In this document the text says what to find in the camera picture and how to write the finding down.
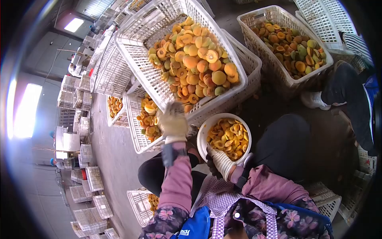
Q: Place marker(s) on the person's left hand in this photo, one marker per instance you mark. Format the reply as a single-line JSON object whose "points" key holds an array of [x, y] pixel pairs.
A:
{"points": [[173, 124]]}

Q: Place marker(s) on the person's right hand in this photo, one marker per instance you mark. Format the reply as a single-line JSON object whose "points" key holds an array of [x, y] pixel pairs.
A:
{"points": [[223, 164]]}

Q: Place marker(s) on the person's right thumb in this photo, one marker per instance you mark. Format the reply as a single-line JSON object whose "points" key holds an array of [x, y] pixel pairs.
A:
{"points": [[212, 151]]}

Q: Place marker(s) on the person's right fingers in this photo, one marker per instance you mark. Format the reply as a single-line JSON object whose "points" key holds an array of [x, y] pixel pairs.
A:
{"points": [[211, 167]]}

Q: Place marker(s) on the person's left fingers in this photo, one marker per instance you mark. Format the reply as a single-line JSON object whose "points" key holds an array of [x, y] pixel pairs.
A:
{"points": [[175, 109]]}

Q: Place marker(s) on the white round bowl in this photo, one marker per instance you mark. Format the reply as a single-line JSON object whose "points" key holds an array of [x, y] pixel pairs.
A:
{"points": [[203, 134]]}

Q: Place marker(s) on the pile of apricot halves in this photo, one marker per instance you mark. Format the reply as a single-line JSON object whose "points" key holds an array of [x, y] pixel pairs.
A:
{"points": [[228, 137], [115, 106], [147, 119], [153, 203]]}

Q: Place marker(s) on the heap of orange apricot halves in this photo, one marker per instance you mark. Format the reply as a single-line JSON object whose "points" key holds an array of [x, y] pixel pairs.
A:
{"points": [[194, 62]]}

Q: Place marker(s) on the small white plastic crate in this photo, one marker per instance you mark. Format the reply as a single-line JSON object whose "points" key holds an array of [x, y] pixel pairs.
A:
{"points": [[119, 119]]}

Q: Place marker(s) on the person's body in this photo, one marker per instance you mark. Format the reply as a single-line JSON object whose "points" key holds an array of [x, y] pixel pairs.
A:
{"points": [[238, 218]]}

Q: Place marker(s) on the large tilted white crate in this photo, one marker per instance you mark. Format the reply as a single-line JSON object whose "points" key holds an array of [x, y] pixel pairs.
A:
{"points": [[134, 50]]}

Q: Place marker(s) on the person's legs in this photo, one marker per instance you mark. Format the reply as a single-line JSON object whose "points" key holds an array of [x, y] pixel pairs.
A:
{"points": [[283, 143]]}

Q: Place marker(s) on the stacks of white crates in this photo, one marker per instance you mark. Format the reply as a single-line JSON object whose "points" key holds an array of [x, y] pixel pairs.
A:
{"points": [[104, 68]]}

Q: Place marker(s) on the row of white crates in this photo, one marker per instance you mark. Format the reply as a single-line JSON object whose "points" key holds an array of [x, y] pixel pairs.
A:
{"points": [[89, 194]]}

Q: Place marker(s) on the heap of greenish apricot halves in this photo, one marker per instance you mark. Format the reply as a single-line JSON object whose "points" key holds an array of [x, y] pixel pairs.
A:
{"points": [[294, 49]]}

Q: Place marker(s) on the bright window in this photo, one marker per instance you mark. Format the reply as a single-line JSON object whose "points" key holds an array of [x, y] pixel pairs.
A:
{"points": [[27, 110]]}

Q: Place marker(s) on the empty white plastic crate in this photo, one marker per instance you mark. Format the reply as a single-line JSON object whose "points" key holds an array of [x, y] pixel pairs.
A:
{"points": [[322, 21]]}

